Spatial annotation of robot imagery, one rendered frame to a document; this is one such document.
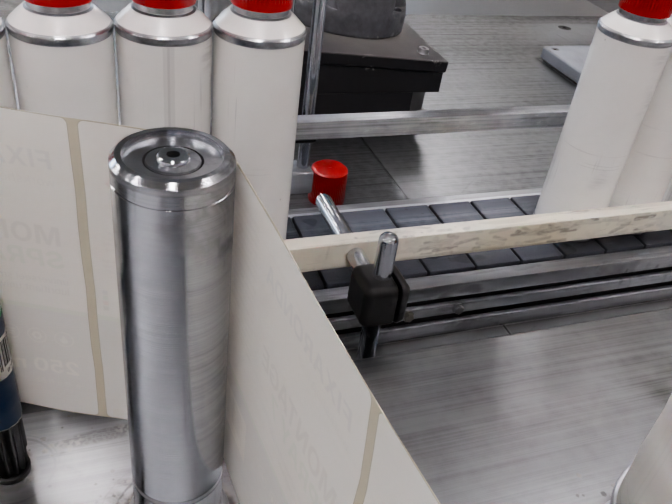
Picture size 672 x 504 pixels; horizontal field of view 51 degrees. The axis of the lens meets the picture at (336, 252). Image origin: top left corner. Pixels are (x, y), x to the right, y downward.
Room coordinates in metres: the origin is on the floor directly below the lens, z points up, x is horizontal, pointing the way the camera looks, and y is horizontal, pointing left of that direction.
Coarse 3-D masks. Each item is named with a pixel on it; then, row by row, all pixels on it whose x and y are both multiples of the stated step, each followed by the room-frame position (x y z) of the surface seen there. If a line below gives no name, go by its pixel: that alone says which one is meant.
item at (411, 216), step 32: (288, 224) 0.44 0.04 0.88; (320, 224) 0.44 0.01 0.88; (352, 224) 0.45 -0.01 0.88; (384, 224) 0.46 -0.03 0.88; (416, 224) 0.46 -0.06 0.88; (448, 256) 0.43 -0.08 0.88; (480, 256) 0.43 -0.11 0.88; (512, 256) 0.44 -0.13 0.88; (544, 256) 0.44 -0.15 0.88; (576, 256) 0.45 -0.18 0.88; (320, 288) 0.37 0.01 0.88
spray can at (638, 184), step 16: (656, 96) 0.50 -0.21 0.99; (656, 112) 0.50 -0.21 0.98; (640, 128) 0.50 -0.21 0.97; (656, 128) 0.49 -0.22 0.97; (640, 144) 0.50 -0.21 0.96; (656, 144) 0.49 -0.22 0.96; (640, 160) 0.49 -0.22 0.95; (656, 160) 0.49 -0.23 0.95; (624, 176) 0.50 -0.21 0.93; (640, 176) 0.49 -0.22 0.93; (656, 176) 0.49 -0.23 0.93; (624, 192) 0.50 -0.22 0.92; (640, 192) 0.49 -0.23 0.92; (656, 192) 0.49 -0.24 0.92
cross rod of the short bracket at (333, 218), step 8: (320, 200) 0.43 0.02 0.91; (328, 200) 0.43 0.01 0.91; (320, 208) 0.42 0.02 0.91; (328, 208) 0.42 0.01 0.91; (336, 208) 0.42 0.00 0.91; (328, 216) 0.41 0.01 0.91; (336, 216) 0.41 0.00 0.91; (328, 224) 0.41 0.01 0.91; (336, 224) 0.40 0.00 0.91; (344, 224) 0.40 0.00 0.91; (336, 232) 0.39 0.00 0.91; (344, 232) 0.39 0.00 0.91; (360, 248) 0.38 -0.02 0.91; (352, 256) 0.37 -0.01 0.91; (360, 256) 0.37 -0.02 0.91; (352, 264) 0.36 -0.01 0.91; (360, 264) 0.36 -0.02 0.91
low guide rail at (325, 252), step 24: (528, 216) 0.44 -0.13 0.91; (552, 216) 0.44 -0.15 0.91; (576, 216) 0.45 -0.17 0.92; (600, 216) 0.46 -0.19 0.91; (624, 216) 0.46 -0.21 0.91; (648, 216) 0.47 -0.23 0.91; (288, 240) 0.37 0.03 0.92; (312, 240) 0.37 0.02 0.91; (336, 240) 0.37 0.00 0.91; (360, 240) 0.38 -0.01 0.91; (408, 240) 0.39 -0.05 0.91; (432, 240) 0.40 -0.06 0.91; (456, 240) 0.41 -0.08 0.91; (480, 240) 0.41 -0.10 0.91; (504, 240) 0.42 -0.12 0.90; (528, 240) 0.43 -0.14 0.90; (552, 240) 0.44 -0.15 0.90; (312, 264) 0.36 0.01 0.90; (336, 264) 0.37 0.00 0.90
